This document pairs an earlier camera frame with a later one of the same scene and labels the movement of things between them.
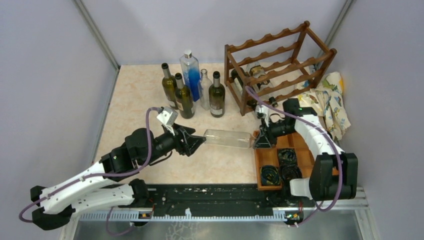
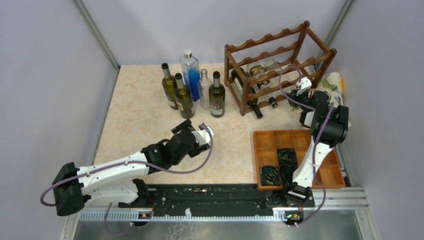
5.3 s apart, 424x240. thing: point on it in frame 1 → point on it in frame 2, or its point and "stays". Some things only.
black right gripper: (262, 141) → (292, 93)
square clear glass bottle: (229, 138) → (280, 80)
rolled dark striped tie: (289, 171) stays
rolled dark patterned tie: (270, 175) stays
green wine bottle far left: (168, 85) stays
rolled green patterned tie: (287, 156) stays
